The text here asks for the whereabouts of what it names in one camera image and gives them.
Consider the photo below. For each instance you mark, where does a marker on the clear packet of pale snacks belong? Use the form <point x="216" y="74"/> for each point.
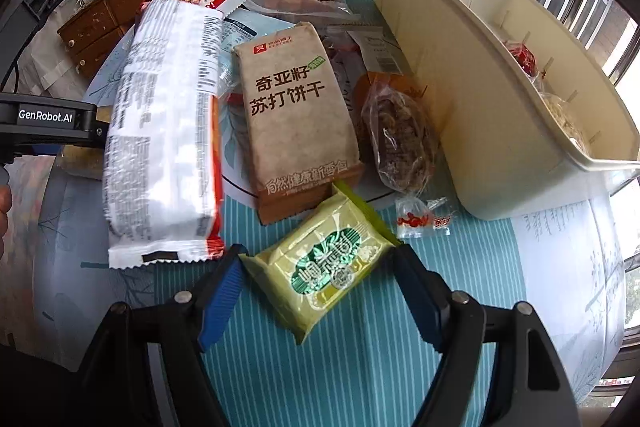
<point x="560" y="112"/>

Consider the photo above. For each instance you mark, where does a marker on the green snack packet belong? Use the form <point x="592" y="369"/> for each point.
<point x="325" y="267"/>

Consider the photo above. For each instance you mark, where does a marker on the red wrapped candy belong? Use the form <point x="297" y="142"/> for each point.
<point x="522" y="57"/>

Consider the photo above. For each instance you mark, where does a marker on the white folded bedding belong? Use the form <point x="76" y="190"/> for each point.
<point x="45" y="57"/>

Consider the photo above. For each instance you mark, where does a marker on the clear candy wrapper red print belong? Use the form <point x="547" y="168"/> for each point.
<point x="412" y="217"/>

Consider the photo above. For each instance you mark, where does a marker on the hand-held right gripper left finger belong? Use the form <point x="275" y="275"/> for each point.
<point x="220" y="292"/>

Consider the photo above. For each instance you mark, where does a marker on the light blue snack packet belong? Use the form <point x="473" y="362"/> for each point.
<point x="245" y="32"/>

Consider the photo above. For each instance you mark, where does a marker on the clear bag of brown snacks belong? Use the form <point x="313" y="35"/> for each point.
<point x="400" y="137"/>

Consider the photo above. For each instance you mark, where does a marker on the person's left hand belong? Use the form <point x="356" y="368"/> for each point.
<point x="4" y="222"/>

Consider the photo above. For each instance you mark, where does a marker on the white plastic bin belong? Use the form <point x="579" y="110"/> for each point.
<point x="450" y="72"/>

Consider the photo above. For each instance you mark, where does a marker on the brown kraft cracker packet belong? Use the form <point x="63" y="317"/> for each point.
<point x="295" y="117"/>

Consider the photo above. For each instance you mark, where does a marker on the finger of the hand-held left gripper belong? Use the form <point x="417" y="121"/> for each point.
<point x="92" y="138"/>

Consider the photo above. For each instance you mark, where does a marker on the long red white biscuit packet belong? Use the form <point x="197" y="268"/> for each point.
<point x="160" y="132"/>

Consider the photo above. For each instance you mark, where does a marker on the orange packet with white label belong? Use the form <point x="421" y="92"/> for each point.
<point x="380" y="57"/>

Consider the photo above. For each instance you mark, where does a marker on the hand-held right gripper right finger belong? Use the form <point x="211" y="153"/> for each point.
<point x="415" y="287"/>

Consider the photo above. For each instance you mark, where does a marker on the pink floral cloth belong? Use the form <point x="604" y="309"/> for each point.
<point x="30" y="257"/>

